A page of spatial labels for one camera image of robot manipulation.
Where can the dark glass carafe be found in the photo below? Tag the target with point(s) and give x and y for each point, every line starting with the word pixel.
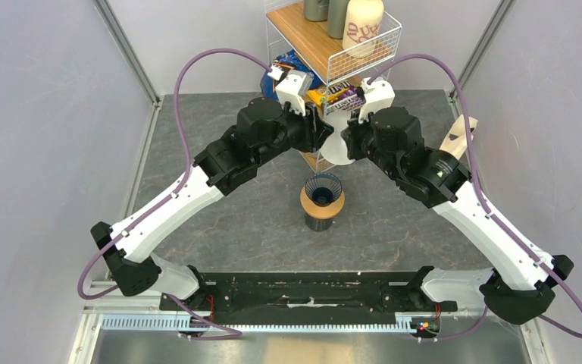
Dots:
pixel 318 224

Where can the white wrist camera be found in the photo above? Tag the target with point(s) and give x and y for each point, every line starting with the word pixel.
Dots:
pixel 377 94
pixel 292 85

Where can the blue ribbed coffee dripper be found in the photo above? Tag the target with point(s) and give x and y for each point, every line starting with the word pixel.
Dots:
pixel 323 189

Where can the cream white bottle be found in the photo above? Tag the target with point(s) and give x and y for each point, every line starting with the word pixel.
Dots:
pixel 363 18

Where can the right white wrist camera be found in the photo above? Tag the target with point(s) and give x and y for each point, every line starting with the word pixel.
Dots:
pixel 377 94

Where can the single white paper filter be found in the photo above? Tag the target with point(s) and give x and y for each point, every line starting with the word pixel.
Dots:
pixel 334 149

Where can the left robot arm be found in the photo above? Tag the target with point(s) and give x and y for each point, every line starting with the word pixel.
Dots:
pixel 264 129

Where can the grey green bottle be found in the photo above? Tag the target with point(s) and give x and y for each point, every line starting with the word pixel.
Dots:
pixel 336 18
pixel 316 10

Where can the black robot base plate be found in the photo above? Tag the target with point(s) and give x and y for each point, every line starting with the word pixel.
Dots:
pixel 313 298

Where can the yellow M&M candy bag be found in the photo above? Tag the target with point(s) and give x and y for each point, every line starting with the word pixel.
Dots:
pixel 340 96

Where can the paper coffee filter stack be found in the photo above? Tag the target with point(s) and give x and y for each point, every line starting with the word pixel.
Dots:
pixel 455 142

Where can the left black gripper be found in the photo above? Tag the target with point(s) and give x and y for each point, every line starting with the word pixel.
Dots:
pixel 314 130

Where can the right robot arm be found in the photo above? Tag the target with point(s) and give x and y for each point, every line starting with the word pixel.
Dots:
pixel 515 288

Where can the white wire shelf rack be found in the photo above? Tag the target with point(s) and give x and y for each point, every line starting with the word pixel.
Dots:
pixel 287 29

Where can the wooden ring dripper stand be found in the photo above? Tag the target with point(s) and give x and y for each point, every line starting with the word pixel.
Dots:
pixel 322 212

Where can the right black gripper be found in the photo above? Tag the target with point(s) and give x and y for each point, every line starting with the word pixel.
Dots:
pixel 352 133

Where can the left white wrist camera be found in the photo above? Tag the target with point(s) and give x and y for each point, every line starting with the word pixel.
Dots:
pixel 292 85

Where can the blue Doritos chip bag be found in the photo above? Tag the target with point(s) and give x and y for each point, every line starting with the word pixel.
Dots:
pixel 288 61

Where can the aluminium rail frame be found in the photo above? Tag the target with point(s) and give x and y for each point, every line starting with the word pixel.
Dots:
pixel 151 329

